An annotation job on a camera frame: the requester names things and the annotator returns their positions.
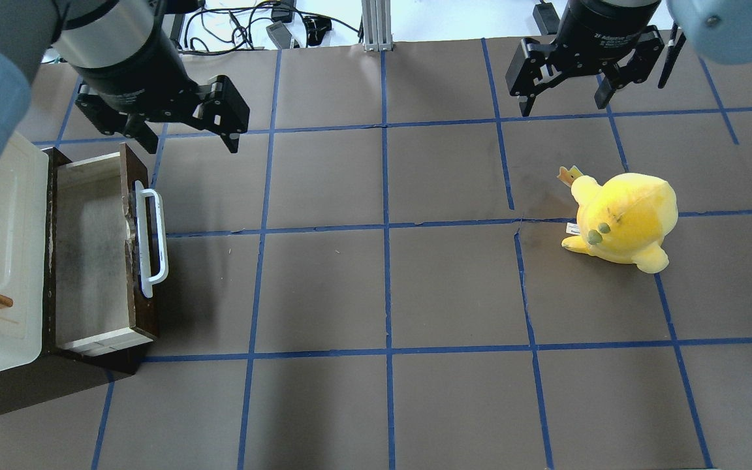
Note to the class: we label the silver robot arm near drawer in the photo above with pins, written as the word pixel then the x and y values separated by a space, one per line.
pixel 75 30

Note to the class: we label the silver robot arm near plush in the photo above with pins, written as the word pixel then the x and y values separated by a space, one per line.
pixel 720 31

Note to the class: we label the dark wooden cabinet body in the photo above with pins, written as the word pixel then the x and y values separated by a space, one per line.
pixel 56 373

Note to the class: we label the dark wooden drawer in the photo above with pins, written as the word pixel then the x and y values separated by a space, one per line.
pixel 100 307

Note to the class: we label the white drawer handle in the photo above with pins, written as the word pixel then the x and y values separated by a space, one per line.
pixel 153 260

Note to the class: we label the aluminium frame post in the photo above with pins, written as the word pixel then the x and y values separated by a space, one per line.
pixel 377 34

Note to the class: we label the black gripper near drawer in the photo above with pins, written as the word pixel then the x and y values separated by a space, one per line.
pixel 133 70

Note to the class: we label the yellow plush dinosaur toy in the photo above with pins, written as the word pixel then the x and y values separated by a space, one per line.
pixel 625 220

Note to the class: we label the black gripper near plush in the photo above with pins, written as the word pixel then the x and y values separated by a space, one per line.
pixel 601 26

